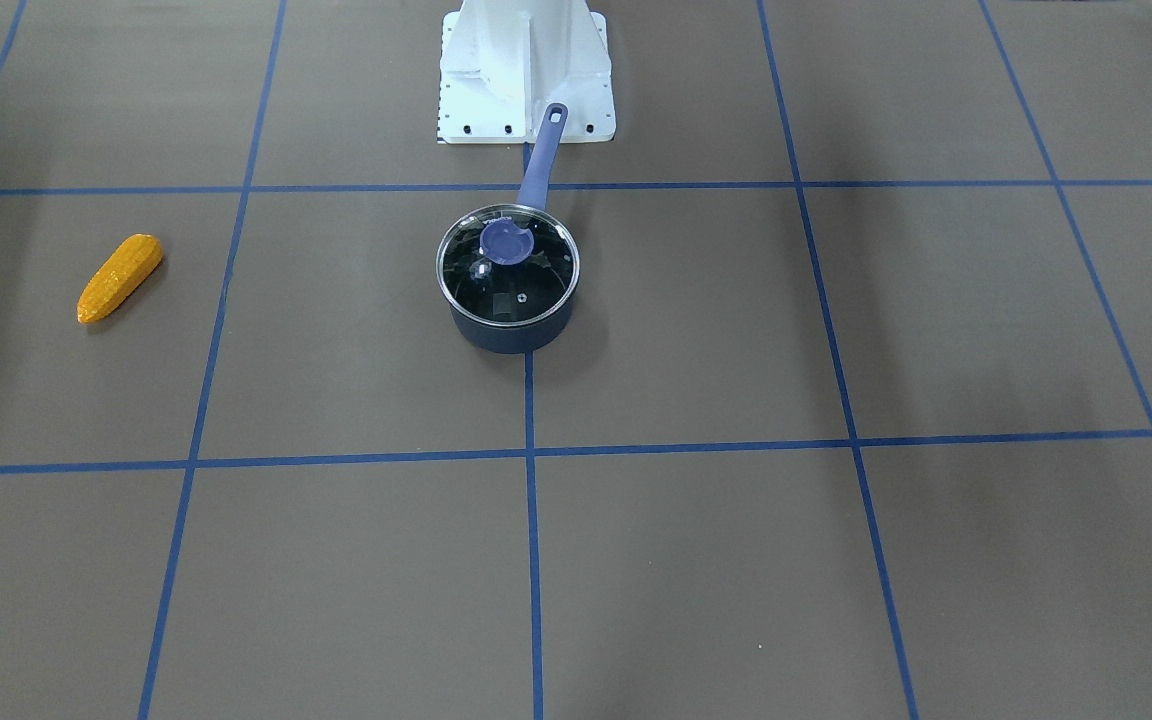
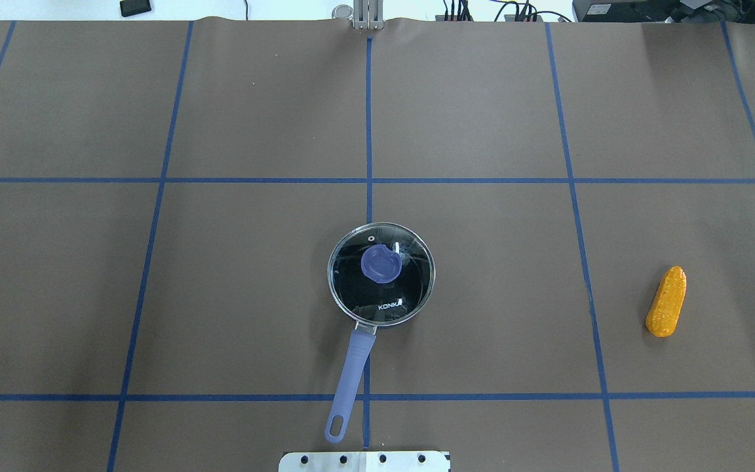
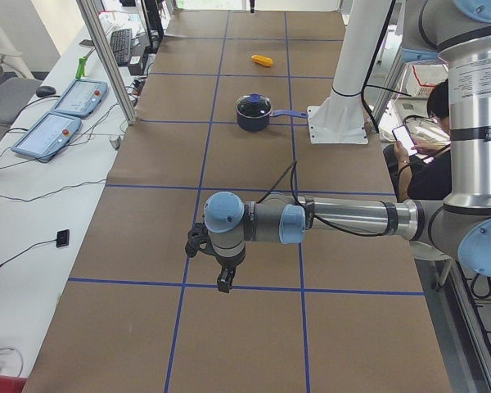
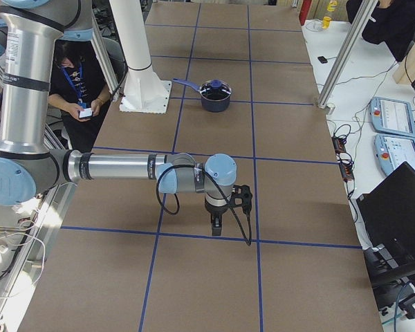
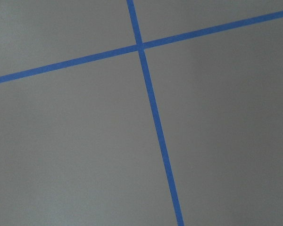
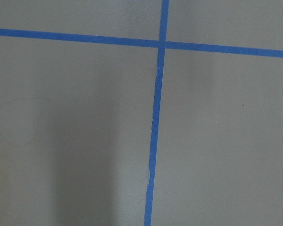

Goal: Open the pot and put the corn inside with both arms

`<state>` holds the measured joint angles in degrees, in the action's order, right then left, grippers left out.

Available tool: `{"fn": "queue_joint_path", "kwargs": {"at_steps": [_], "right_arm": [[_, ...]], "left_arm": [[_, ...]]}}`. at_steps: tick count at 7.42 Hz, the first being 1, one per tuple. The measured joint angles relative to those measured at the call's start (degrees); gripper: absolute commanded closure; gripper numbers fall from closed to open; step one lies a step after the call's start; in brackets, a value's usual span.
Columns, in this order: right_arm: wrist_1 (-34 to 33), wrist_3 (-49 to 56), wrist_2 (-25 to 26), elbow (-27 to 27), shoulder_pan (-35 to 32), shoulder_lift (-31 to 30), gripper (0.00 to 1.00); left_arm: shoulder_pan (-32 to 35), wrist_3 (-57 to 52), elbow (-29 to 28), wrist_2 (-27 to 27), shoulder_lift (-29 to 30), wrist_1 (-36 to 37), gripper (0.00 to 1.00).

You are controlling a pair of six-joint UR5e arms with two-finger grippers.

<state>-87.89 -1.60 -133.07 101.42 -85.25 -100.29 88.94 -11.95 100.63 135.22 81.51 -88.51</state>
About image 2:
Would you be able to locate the small black device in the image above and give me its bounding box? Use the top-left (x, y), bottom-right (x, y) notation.
top-left (118, 0), bottom-right (152, 18)

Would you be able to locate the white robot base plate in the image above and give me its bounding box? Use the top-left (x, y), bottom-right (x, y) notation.
top-left (278, 450), bottom-right (452, 471)

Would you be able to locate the glass pot lid blue knob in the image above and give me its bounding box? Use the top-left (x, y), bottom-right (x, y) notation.
top-left (326, 222), bottom-right (436, 328)

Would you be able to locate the aluminium frame post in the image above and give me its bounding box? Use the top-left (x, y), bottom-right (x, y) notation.
top-left (351, 0), bottom-right (385, 30)

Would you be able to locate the dark pot with blue handle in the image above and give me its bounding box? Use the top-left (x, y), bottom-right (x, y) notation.
top-left (323, 223), bottom-right (436, 444)

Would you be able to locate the yellow toy corn cob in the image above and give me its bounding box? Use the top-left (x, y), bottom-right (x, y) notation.
top-left (645, 265), bottom-right (687, 338)

